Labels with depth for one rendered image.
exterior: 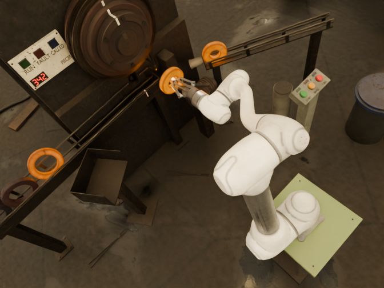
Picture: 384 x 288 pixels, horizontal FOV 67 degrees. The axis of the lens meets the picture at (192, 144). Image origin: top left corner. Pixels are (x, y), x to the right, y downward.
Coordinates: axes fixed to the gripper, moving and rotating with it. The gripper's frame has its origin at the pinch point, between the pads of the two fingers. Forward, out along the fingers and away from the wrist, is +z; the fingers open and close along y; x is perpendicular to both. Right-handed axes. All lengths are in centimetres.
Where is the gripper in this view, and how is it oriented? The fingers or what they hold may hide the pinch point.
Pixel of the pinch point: (171, 78)
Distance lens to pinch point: 165.5
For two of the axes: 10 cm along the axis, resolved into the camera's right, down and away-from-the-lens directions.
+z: -6.8, -5.7, 4.5
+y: 7.1, -6.6, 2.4
